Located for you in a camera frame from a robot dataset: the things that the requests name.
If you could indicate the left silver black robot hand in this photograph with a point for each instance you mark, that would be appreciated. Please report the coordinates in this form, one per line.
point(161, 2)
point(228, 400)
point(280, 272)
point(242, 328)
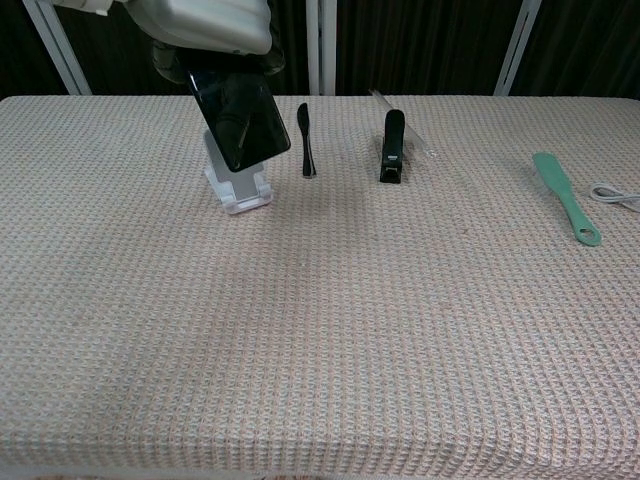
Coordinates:
point(210, 25)

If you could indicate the black smartphone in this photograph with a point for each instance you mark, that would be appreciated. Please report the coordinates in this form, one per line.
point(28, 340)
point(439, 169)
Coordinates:
point(250, 125)

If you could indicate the white phone stand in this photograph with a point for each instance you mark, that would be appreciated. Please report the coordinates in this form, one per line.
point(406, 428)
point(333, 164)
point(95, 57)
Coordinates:
point(245, 192)

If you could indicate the black pleated partition panel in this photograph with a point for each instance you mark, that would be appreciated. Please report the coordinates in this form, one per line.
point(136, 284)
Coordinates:
point(425, 45)
point(590, 45)
point(20, 50)
point(100, 60)

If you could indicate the black table knife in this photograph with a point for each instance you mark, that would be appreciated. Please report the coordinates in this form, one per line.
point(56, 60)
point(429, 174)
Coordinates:
point(305, 135)

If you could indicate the black stapler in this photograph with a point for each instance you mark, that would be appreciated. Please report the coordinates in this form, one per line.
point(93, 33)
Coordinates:
point(393, 140)

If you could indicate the beige waffle tablecloth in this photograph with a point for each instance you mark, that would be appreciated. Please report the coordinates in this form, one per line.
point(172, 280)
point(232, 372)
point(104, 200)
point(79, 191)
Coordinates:
point(320, 325)

